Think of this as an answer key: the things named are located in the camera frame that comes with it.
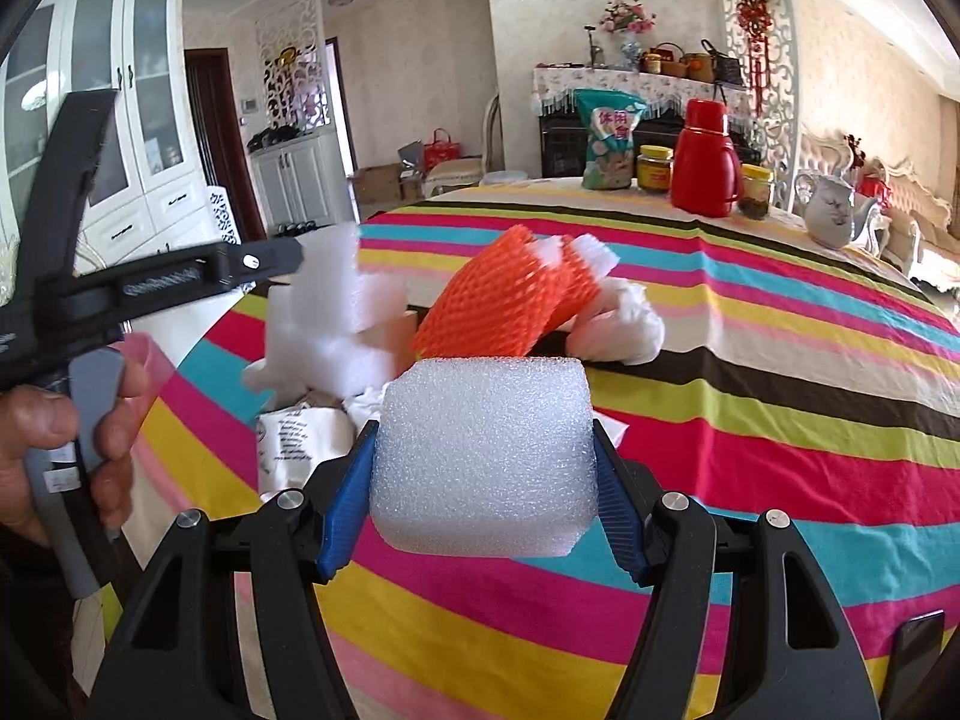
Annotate black piano with lace cover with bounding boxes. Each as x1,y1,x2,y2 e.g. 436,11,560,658
532,65,760,181

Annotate person's left hand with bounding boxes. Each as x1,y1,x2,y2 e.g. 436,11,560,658
0,358,152,550

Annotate white carved sofa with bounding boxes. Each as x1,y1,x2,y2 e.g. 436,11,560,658
794,130,958,293

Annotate red thermos jug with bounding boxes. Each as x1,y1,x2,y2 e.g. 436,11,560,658
670,99,743,218

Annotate orange foam net small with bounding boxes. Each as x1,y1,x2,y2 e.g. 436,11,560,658
545,234,620,332

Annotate black handbag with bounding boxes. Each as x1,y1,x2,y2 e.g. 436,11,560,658
701,37,745,88

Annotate white paper pouch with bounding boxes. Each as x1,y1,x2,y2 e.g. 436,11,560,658
592,410,630,449

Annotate cardboard box on floor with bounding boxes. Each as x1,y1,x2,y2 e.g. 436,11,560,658
352,163,404,205

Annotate pink flower vase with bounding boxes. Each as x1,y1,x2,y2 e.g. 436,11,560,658
597,0,656,70

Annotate striped colourful tablecloth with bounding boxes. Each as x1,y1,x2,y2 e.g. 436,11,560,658
89,177,960,720

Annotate orange foam net large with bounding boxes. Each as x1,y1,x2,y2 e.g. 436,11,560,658
413,224,569,359

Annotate white foam block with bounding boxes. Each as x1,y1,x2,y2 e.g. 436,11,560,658
370,358,597,557

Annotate white plastic bag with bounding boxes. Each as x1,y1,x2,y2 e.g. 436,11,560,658
565,278,665,366

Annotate teal snack bag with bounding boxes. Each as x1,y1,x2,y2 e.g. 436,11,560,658
574,89,647,190

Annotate white porcelain teapot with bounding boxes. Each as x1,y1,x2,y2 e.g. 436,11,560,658
796,171,882,254

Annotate cream side chair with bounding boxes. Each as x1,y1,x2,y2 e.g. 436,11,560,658
423,93,505,199

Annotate red Chinese knot ornament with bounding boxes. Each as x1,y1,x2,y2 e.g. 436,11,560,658
737,0,773,119

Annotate white shoe cabinet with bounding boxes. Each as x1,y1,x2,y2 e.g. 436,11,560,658
249,125,358,234

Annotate white L-shaped foam piece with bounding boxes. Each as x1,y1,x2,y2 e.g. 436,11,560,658
241,223,409,401

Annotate yellow lid jar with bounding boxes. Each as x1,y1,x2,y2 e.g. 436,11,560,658
636,145,674,193

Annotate glass jar dark contents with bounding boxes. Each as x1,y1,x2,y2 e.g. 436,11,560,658
737,163,773,220

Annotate beige cardboard box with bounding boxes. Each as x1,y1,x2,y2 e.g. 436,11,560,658
373,310,418,377

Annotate white round stool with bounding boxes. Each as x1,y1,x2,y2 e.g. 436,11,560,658
480,171,529,187

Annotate pink lined trash bin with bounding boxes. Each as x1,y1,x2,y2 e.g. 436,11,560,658
114,332,174,421

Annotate blue white patterned panel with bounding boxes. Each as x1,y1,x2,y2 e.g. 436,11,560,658
206,185,242,244

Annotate white glass door cabinet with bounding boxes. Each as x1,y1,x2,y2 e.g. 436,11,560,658
2,0,223,271

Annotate white tissue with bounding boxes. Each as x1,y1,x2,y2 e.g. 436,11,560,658
342,383,389,433

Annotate red handbag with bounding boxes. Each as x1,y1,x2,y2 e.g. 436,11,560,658
423,127,462,174

